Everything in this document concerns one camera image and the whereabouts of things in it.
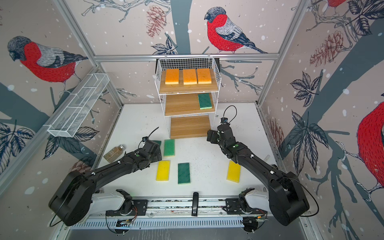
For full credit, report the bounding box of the yellow sponge left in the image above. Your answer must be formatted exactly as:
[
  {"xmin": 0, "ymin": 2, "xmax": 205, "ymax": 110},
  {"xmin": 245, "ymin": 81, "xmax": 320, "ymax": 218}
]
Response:
[{"xmin": 156, "ymin": 161, "xmax": 171, "ymax": 182}]

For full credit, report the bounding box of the dark green sponge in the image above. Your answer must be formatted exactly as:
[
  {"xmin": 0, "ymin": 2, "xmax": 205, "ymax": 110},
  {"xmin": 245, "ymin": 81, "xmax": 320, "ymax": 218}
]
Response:
[
  {"xmin": 153, "ymin": 140, "xmax": 162, "ymax": 146},
  {"xmin": 198, "ymin": 93, "xmax": 213, "ymax": 110},
  {"xmin": 178, "ymin": 163, "xmax": 191, "ymax": 185}
]

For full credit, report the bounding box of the white wire wall basket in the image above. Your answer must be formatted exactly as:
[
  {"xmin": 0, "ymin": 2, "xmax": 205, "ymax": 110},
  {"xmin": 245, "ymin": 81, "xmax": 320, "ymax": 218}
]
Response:
[{"xmin": 48, "ymin": 73, "xmax": 110, "ymax": 138}]

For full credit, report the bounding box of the black handle on rail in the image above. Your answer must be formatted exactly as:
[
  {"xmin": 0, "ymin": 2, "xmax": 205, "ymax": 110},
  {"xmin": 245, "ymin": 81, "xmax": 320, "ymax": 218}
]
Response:
[{"xmin": 191, "ymin": 192, "xmax": 199, "ymax": 217}]

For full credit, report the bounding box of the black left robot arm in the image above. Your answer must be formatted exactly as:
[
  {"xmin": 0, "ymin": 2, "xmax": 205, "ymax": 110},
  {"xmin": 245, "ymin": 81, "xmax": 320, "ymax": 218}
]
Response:
[{"xmin": 49, "ymin": 140, "xmax": 162, "ymax": 226}]

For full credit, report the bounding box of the top wooden shelf board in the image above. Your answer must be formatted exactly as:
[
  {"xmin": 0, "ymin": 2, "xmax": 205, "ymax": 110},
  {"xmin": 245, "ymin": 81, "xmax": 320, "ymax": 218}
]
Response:
[{"xmin": 158, "ymin": 70, "xmax": 219, "ymax": 95}]

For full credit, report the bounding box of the yellow sponge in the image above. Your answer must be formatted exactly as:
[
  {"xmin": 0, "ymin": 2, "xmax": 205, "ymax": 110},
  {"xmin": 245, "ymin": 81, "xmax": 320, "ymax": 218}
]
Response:
[
  {"xmin": 156, "ymin": 161, "xmax": 171, "ymax": 182},
  {"xmin": 226, "ymin": 161, "xmax": 242, "ymax": 184}
]

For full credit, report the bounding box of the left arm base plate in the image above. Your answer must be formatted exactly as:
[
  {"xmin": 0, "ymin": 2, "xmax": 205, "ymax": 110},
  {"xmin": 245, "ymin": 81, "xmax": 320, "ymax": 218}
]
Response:
[{"xmin": 106, "ymin": 200, "xmax": 148, "ymax": 217}]

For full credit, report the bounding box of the orange sponge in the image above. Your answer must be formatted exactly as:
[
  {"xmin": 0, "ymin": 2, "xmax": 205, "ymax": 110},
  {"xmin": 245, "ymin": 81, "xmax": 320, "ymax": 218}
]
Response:
[
  {"xmin": 165, "ymin": 69, "xmax": 180, "ymax": 85},
  {"xmin": 183, "ymin": 69, "xmax": 198, "ymax": 85},
  {"xmin": 197, "ymin": 69, "xmax": 212, "ymax": 85}
]

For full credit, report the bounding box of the bottom wooden shelf board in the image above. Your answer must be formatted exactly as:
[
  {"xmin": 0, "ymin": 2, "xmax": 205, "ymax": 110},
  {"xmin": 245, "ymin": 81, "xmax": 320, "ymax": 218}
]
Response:
[{"xmin": 170, "ymin": 115, "xmax": 211, "ymax": 139}]

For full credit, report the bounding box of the light green sponge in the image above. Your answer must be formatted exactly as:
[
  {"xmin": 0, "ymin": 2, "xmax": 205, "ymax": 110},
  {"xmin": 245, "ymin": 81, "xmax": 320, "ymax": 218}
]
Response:
[{"xmin": 164, "ymin": 139, "xmax": 176, "ymax": 157}]

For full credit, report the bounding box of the yellow sponge right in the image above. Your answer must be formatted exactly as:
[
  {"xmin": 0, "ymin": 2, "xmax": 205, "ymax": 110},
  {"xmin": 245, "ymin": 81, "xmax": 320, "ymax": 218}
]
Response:
[{"xmin": 226, "ymin": 161, "xmax": 242, "ymax": 184}]

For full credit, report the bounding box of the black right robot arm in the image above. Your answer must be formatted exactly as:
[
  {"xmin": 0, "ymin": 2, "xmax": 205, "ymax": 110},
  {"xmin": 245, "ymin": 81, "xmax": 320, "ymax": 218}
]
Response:
[{"xmin": 207, "ymin": 124, "xmax": 310, "ymax": 226}]

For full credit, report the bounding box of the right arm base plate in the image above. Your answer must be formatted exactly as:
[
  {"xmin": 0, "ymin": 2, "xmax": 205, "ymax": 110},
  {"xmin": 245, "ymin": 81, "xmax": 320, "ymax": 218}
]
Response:
[{"xmin": 222, "ymin": 199, "xmax": 268, "ymax": 216}]

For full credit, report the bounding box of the white wire three-tier shelf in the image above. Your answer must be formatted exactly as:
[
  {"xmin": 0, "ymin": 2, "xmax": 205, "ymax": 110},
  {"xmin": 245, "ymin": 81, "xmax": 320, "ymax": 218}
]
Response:
[{"xmin": 155, "ymin": 57, "xmax": 222, "ymax": 139}]

